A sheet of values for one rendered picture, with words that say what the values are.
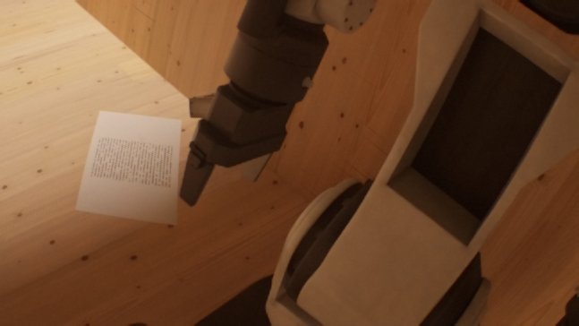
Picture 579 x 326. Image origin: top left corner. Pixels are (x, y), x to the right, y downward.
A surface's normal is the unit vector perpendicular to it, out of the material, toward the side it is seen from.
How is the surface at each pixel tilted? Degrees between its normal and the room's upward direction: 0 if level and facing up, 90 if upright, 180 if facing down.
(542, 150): 69
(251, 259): 0
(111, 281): 0
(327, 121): 90
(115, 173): 0
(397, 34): 90
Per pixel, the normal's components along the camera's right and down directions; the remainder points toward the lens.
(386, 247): -0.48, 0.04
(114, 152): 0.25, -0.74
